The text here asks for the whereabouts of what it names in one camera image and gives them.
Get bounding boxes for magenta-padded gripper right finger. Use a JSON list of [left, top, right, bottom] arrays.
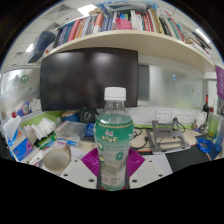
[[127, 147, 174, 190]]

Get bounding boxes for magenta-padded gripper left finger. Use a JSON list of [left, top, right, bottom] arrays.
[[59, 147, 101, 190]]

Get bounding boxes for green-labelled clear drink bottle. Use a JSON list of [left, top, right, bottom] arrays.
[[94, 86, 135, 192]]

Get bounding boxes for white patterned ceramic cup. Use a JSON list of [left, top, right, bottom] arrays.
[[42, 145, 73, 175]]

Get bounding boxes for grey metal laptop stand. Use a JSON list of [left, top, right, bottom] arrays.
[[146, 119, 192, 155]]

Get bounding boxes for black mouse pad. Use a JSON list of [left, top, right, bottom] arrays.
[[165, 144, 215, 173]]

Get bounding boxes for clear plastic box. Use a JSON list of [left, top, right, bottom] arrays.
[[54, 120, 89, 145]]

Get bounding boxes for white napkin stack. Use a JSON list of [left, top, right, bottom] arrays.
[[31, 117, 58, 141]]

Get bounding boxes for black monitor stand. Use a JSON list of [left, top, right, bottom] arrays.
[[78, 107, 100, 125]]

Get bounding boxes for blue tissue box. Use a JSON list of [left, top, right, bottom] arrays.
[[2, 115, 35, 163]]

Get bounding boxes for dark wine bottle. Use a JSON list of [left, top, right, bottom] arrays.
[[202, 94, 211, 115]]

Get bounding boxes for black computer monitor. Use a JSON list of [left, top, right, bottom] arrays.
[[39, 47, 140, 112]]

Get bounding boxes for purple hanging banner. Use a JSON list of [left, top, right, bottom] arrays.
[[214, 64, 224, 101]]

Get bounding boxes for wooden shelf with books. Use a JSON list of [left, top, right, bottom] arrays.
[[28, 1, 216, 73]]

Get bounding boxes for coiled blue cable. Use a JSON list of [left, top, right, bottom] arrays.
[[195, 137, 215, 155]]

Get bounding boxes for white wall socket row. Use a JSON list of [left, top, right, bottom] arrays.
[[154, 109, 196, 125]]

